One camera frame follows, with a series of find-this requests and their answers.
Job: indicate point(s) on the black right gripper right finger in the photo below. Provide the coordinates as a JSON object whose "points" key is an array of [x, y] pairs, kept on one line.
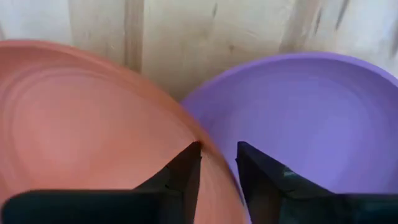
{"points": [[295, 205]]}

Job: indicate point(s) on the small orange plate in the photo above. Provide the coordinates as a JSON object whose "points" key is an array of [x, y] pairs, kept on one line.
{"points": [[77, 124]]}

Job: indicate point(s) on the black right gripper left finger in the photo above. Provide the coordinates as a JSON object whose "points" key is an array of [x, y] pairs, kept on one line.
{"points": [[124, 208]]}

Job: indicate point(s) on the small purple plate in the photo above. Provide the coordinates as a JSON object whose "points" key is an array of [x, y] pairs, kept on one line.
{"points": [[311, 118]]}

